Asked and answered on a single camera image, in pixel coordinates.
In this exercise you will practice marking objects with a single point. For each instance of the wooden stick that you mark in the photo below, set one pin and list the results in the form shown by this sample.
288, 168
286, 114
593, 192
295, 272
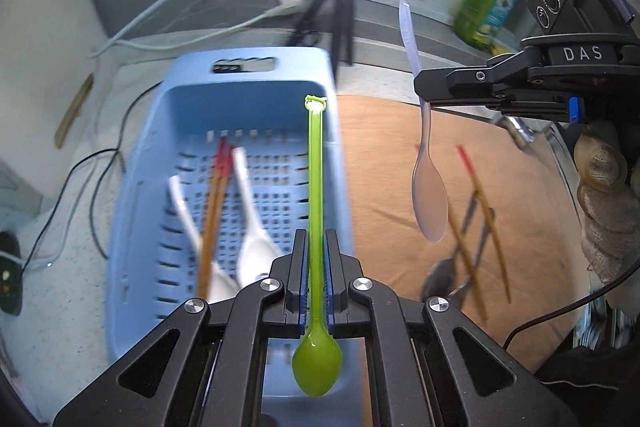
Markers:
75, 109

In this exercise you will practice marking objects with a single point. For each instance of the white ceramic spoon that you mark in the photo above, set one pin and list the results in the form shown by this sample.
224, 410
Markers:
255, 252
200, 242

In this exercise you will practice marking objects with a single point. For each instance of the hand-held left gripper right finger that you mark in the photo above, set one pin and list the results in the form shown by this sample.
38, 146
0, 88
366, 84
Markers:
331, 277

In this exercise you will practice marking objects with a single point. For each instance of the blue plastic basket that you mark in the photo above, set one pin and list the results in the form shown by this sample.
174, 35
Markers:
130, 207

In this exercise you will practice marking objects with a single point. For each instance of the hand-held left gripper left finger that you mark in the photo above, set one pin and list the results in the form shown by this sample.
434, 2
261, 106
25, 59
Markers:
300, 277

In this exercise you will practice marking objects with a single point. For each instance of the dark cloth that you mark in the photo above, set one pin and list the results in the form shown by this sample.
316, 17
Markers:
595, 387

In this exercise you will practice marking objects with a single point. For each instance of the green plastic spoon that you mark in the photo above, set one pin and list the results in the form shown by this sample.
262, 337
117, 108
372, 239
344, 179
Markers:
315, 207

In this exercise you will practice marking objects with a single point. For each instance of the white cutting board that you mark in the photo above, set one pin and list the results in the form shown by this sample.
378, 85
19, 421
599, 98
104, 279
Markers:
45, 32

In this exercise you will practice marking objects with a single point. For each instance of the black power adapter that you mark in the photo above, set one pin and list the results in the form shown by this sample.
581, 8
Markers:
10, 277

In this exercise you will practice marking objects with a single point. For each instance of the brown towel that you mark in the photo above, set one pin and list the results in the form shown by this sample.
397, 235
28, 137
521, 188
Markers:
390, 207

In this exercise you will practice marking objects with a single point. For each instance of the clear plastic spoon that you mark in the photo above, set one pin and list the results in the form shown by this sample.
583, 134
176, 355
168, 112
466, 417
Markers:
429, 197

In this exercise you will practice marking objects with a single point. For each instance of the person's right hand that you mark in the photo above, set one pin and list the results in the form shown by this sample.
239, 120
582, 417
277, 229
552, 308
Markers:
607, 217

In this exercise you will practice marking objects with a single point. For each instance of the black tripod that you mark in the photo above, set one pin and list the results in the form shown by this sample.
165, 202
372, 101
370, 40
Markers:
342, 7

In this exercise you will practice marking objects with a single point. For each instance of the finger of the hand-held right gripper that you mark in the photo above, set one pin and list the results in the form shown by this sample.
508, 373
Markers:
470, 82
525, 109

